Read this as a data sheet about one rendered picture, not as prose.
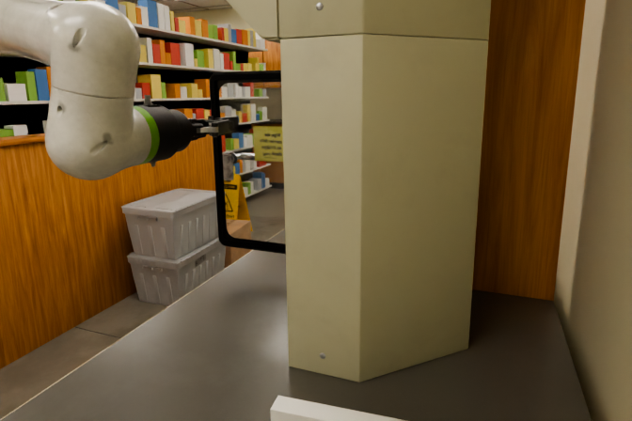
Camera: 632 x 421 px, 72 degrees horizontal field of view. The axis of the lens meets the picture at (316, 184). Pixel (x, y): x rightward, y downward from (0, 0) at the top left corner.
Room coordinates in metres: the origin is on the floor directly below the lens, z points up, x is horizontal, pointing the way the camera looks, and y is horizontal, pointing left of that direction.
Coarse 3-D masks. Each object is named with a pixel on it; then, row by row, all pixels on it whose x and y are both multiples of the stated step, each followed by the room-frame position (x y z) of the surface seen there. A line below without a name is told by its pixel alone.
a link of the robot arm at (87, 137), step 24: (72, 96) 0.56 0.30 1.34; (48, 120) 0.57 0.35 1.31; (72, 120) 0.56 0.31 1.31; (96, 120) 0.56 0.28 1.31; (120, 120) 0.59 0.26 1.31; (144, 120) 0.66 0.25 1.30; (48, 144) 0.57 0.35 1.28; (72, 144) 0.56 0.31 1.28; (96, 144) 0.56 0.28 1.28; (120, 144) 0.59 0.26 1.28; (144, 144) 0.64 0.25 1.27; (72, 168) 0.57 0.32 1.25; (96, 168) 0.57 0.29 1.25; (120, 168) 0.61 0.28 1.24
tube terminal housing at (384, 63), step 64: (320, 0) 0.57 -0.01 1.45; (384, 0) 0.56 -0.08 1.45; (448, 0) 0.60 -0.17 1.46; (320, 64) 0.57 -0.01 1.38; (384, 64) 0.56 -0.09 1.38; (448, 64) 0.60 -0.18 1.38; (320, 128) 0.57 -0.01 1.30; (384, 128) 0.56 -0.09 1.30; (448, 128) 0.60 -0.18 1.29; (320, 192) 0.57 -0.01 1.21; (384, 192) 0.56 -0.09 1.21; (448, 192) 0.60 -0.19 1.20; (320, 256) 0.57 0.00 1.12; (384, 256) 0.56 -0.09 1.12; (448, 256) 0.61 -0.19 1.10; (320, 320) 0.57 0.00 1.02; (384, 320) 0.56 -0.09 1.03; (448, 320) 0.61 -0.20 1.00
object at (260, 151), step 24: (240, 96) 0.96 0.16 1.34; (264, 96) 0.94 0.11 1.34; (240, 120) 0.96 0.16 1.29; (264, 120) 0.94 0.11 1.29; (240, 144) 0.96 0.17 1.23; (264, 144) 0.94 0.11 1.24; (240, 168) 0.96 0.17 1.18; (264, 168) 0.94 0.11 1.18; (240, 192) 0.96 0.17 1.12; (264, 192) 0.94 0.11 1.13; (240, 216) 0.97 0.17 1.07; (264, 216) 0.94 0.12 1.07; (264, 240) 0.94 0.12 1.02
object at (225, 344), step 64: (256, 256) 1.05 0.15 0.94; (192, 320) 0.72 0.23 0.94; (256, 320) 0.72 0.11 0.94; (512, 320) 0.71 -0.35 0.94; (64, 384) 0.55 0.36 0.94; (128, 384) 0.55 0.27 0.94; (192, 384) 0.55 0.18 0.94; (256, 384) 0.54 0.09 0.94; (320, 384) 0.54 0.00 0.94; (384, 384) 0.54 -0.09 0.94; (448, 384) 0.54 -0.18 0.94; (512, 384) 0.54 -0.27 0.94; (576, 384) 0.54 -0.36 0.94
